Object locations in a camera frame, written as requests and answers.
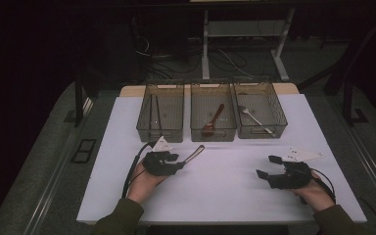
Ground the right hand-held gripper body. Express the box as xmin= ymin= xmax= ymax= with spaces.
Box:
xmin=267 ymin=146 xmax=325 ymax=190

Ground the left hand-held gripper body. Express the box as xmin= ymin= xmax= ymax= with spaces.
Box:
xmin=142 ymin=135 xmax=181 ymax=177

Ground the transparent brown plastic bin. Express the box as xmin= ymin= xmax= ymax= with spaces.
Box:
xmin=136 ymin=80 xmax=185 ymax=144
xmin=189 ymin=79 xmax=238 ymax=143
xmin=232 ymin=76 xmax=289 ymax=140

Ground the brown wooden spoon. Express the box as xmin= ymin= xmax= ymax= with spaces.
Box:
xmin=201 ymin=103 xmax=226 ymax=137

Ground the person's left hand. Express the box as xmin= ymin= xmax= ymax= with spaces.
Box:
xmin=126 ymin=162 xmax=169 ymax=205

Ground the person's right hand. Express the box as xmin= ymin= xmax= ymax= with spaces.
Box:
xmin=292 ymin=171 xmax=336 ymax=213

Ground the white table mat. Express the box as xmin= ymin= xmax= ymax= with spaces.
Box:
xmin=76 ymin=93 xmax=368 ymax=225

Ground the black metal stand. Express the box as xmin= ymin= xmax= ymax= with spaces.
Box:
xmin=342 ymin=79 xmax=370 ymax=127

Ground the white metal stand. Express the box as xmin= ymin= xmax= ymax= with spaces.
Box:
xmin=201 ymin=7 xmax=297 ymax=82

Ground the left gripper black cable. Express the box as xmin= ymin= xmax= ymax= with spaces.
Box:
xmin=121 ymin=141 xmax=157 ymax=200

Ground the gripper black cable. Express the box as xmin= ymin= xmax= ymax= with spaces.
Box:
xmin=309 ymin=167 xmax=337 ymax=206
xmin=121 ymin=141 xmax=157 ymax=200

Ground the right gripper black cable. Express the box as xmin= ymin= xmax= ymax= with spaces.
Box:
xmin=309 ymin=167 xmax=337 ymax=206

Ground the grey metal rail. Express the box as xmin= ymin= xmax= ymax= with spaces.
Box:
xmin=23 ymin=97 xmax=94 ymax=235
xmin=339 ymin=120 xmax=376 ymax=210

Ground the tangle of floor cables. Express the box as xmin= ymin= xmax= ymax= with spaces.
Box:
xmin=131 ymin=32 xmax=256 ymax=81

